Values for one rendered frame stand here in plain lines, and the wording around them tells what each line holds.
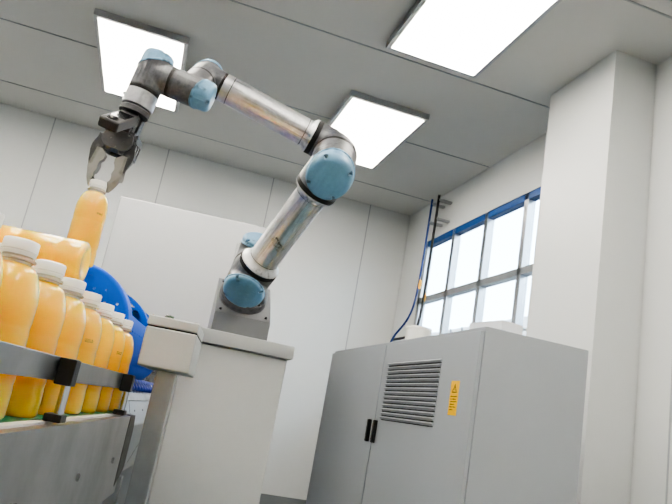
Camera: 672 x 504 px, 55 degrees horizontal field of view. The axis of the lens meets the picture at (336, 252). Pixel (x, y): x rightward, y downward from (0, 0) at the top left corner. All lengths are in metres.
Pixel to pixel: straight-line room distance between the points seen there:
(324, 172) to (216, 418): 0.75
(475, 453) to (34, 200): 5.37
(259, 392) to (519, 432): 1.28
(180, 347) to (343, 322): 5.86
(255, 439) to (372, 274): 5.52
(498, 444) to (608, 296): 1.39
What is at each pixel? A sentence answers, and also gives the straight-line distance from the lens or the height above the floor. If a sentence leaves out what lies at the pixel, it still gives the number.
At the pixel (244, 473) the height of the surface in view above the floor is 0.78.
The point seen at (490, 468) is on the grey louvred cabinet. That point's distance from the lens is 2.77.
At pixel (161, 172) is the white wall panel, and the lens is 7.11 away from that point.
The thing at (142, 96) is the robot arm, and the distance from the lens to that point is 1.63.
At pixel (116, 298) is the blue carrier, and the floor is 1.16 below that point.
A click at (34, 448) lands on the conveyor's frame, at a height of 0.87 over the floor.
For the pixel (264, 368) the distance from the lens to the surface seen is 1.91.
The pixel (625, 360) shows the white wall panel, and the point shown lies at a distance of 3.90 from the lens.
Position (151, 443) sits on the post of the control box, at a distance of 1.40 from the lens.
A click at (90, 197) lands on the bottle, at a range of 1.55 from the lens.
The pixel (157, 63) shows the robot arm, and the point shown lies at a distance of 1.66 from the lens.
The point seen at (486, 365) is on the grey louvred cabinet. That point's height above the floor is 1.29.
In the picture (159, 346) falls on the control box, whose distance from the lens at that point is 1.32.
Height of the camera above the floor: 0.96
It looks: 14 degrees up
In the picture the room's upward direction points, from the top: 10 degrees clockwise
